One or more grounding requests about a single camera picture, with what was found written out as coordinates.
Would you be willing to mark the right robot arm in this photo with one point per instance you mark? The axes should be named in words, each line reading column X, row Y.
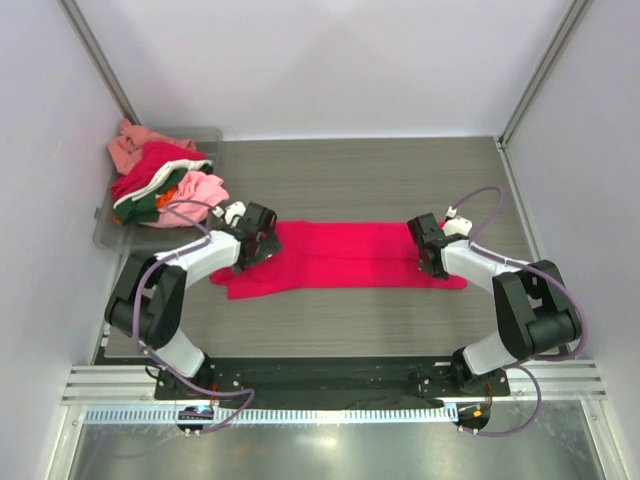
column 533, row 308

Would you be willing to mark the left aluminium frame post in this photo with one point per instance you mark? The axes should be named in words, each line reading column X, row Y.
column 95, row 52

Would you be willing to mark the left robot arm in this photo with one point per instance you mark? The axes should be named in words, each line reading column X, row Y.
column 146, row 303

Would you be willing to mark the magenta t shirt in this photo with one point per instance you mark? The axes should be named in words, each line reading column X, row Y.
column 318, row 255

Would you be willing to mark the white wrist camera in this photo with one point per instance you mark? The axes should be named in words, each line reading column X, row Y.
column 229, row 213
column 454, row 224

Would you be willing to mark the white slotted cable duct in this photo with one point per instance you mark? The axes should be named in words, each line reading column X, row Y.
column 199, row 414

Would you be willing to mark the aluminium frame post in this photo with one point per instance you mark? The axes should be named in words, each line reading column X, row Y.
column 559, row 41
column 95, row 52

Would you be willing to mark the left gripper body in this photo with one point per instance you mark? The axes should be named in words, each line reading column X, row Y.
column 261, row 244

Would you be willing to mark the right aluminium table rail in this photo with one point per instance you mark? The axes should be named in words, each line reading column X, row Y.
column 540, row 189

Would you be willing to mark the right aluminium frame post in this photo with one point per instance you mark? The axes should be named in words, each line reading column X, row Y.
column 559, row 41

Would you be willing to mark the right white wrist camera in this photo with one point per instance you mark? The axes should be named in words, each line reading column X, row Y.
column 454, row 224

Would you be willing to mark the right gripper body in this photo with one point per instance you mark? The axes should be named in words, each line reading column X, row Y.
column 430, row 255

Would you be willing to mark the salmon pink t shirt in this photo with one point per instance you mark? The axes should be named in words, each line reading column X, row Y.
column 126, row 148

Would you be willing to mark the green white t shirt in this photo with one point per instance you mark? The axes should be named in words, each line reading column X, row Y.
column 139, row 206

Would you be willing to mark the crimson t shirt in tray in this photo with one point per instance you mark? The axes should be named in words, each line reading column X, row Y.
column 154, row 156

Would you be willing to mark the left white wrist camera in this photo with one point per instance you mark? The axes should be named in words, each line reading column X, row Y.
column 229, row 213

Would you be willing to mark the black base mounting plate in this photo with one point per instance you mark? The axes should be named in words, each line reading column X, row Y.
column 349, row 383

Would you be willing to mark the light pink t shirt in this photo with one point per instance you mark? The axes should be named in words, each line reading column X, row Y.
column 197, row 191

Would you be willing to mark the orange garment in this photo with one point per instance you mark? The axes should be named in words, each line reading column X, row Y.
column 162, row 199

